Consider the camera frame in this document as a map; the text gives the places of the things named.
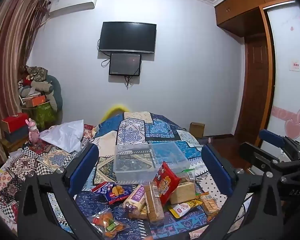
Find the white pillow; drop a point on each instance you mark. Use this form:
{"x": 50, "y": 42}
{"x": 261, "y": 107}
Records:
{"x": 62, "y": 135}

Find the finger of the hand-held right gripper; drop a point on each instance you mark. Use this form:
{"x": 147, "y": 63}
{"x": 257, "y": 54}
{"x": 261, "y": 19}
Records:
{"x": 255, "y": 155}
{"x": 271, "y": 136}

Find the orange snack clear packet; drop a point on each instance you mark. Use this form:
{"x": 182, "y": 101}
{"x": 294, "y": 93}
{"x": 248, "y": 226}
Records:
{"x": 107, "y": 223}

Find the purple-label rice cracker packet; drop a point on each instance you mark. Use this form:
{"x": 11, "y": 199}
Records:
{"x": 136, "y": 200}

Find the blue snack packet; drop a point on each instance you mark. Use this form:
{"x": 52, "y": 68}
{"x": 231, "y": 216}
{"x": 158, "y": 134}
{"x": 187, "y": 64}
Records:
{"x": 110, "y": 191}

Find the yellow curved object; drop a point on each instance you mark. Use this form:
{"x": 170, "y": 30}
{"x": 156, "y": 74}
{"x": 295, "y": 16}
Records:
{"x": 115, "y": 108}

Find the striped brown curtain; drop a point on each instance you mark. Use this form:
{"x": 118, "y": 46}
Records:
{"x": 9, "y": 55}

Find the green snack packet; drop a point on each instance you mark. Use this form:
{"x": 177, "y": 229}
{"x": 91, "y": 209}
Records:
{"x": 188, "y": 173}

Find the blue-grey cushion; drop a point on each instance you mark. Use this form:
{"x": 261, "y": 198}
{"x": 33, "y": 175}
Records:
{"x": 57, "y": 92}

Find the white air conditioner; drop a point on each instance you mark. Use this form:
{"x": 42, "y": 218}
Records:
{"x": 72, "y": 3}

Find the clear plastic container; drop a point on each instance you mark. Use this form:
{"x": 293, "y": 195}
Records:
{"x": 130, "y": 165}

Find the black wall television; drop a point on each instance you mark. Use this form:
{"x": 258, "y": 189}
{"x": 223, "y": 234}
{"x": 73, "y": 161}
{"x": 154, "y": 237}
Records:
{"x": 127, "y": 36}

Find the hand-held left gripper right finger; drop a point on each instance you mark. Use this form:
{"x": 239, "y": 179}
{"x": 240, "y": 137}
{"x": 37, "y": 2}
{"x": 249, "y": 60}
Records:
{"x": 216, "y": 170}

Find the dark grey box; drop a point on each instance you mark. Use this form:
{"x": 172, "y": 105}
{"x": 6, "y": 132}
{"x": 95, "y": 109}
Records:
{"x": 16, "y": 135}

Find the pink toy figure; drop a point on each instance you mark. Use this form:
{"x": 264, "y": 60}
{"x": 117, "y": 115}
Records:
{"x": 34, "y": 132}

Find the beige rice cake block pack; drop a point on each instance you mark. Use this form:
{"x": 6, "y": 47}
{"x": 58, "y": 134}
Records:
{"x": 182, "y": 192}

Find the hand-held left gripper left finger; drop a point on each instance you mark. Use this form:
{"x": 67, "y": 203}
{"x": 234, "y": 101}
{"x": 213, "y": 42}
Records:
{"x": 83, "y": 170}

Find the wooden overhead cabinet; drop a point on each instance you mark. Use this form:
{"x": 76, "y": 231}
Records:
{"x": 240, "y": 7}

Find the orange box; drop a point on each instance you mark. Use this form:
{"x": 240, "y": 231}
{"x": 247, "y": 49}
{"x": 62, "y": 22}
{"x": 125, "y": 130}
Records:
{"x": 34, "y": 101}

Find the small black monitor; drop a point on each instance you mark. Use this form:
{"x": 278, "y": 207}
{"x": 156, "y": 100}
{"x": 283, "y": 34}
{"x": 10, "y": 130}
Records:
{"x": 125, "y": 63}

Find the clear plastic lid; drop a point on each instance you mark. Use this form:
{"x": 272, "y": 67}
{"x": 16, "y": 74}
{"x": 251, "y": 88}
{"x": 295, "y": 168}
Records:
{"x": 170, "y": 155}

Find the red and white sticker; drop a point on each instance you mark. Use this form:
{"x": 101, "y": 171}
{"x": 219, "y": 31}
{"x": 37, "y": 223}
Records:
{"x": 296, "y": 65}

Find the cardboard box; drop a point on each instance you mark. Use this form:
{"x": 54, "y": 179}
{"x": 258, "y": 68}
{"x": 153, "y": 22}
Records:
{"x": 197, "y": 129}

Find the blue patchwork blanket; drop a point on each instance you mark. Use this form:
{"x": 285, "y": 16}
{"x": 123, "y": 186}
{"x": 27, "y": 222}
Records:
{"x": 140, "y": 127}

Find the golden puffed snack pack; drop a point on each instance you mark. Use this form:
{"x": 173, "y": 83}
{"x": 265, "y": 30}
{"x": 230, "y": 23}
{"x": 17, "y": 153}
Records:
{"x": 153, "y": 205}

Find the patterned cushion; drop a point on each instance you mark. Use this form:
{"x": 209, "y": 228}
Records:
{"x": 37, "y": 72}

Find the yellow snack packet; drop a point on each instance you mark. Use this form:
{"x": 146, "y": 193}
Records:
{"x": 181, "y": 208}
{"x": 195, "y": 202}

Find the red snack packet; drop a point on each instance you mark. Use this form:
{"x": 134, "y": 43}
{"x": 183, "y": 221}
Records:
{"x": 166, "y": 183}

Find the red box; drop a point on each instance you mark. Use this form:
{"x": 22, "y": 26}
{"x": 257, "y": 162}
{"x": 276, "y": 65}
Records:
{"x": 14, "y": 121}

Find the clear biscuit pack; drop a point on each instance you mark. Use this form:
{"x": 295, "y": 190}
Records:
{"x": 210, "y": 205}

